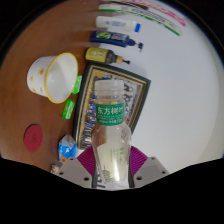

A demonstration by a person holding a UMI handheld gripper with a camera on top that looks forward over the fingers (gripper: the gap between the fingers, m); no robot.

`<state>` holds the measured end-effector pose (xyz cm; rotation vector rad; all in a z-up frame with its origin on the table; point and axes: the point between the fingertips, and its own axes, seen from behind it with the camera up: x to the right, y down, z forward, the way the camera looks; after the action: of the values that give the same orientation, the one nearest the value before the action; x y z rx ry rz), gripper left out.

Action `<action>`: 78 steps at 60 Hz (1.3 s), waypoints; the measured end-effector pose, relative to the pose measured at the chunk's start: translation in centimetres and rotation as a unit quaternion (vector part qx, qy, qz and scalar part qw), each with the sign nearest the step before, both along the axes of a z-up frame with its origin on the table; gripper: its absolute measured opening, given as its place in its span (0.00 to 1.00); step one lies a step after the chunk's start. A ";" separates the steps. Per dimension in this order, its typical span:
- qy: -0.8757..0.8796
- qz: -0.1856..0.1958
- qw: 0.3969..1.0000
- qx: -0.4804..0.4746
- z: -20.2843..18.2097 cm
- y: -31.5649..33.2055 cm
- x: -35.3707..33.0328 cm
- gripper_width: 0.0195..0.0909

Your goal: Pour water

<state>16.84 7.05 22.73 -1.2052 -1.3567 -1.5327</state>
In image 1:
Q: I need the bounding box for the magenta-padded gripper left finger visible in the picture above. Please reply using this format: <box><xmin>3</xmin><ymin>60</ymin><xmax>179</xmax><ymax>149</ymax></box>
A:
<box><xmin>54</xmin><ymin>145</ymin><xmax>97</xmax><ymax>188</ymax></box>

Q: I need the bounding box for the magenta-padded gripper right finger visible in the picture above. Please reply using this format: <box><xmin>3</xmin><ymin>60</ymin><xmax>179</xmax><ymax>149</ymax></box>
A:
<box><xmin>128</xmin><ymin>145</ymin><xmax>171</xmax><ymax>189</ymax></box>

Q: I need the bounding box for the clear bottle with green label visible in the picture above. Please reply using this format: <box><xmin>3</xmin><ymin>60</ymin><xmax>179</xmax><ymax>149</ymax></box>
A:
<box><xmin>90</xmin><ymin>79</ymin><xmax>133</xmax><ymax>188</ymax></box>

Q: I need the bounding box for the small patterned packet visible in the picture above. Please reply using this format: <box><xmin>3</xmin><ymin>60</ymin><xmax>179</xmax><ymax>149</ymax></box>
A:
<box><xmin>49</xmin><ymin>162</ymin><xmax>64</xmax><ymax>174</ymax></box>

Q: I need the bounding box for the blue tissue pack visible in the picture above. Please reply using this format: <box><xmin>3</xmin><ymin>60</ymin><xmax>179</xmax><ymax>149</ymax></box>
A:
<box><xmin>57</xmin><ymin>134</ymin><xmax>78</xmax><ymax>163</ymax></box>

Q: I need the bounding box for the flat round red coaster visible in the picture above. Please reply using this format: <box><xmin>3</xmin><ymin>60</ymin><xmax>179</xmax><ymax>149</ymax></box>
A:
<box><xmin>23</xmin><ymin>124</ymin><xmax>44</xmax><ymax>153</ymax></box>

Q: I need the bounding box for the small green packet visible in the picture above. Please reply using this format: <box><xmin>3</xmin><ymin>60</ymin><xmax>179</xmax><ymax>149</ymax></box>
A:
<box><xmin>61</xmin><ymin>99</ymin><xmax>76</xmax><ymax>120</ymax></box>
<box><xmin>71</xmin><ymin>74</ymin><xmax>83</xmax><ymax>96</ymax></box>

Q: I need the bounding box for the framed group picture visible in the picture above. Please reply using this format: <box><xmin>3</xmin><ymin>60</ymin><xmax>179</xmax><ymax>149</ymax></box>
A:
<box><xmin>72</xmin><ymin>60</ymin><xmax>152</xmax><ymax>150</ymax></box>

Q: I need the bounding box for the white mug with yellow rim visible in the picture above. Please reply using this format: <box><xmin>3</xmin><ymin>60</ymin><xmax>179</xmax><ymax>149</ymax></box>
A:
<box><xmin>26</xmin><ymin>52</ymin><xmax>79</xmax><ymax>105</ymax></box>

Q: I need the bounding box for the amber pump bottle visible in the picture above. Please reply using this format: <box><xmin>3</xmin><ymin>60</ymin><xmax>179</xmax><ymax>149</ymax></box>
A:
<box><xmin>84</xmin><ymin>46</ymin><xmax>131</xmax><ymax>65</ymax></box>

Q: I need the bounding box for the dark blue pump bottle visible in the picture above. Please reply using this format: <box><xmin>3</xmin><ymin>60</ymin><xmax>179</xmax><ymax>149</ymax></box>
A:
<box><xmin>89</xmin><ymin>30</ymin><xmax>144</xmax><ymax>52</ymax></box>

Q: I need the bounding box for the white bottle with blue cap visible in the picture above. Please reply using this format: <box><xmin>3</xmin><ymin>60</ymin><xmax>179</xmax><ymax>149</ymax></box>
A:
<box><xmin>95</xmin><ymin>15</ymin><xmax>142</xmax><ymax>34</ymax></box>

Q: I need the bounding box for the long green and white box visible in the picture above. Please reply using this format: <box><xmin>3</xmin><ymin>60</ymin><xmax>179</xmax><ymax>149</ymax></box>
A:
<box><xmin>98</xmin><ymin>3</ymin><xmax>183</xmax><ymax>36</ymax></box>

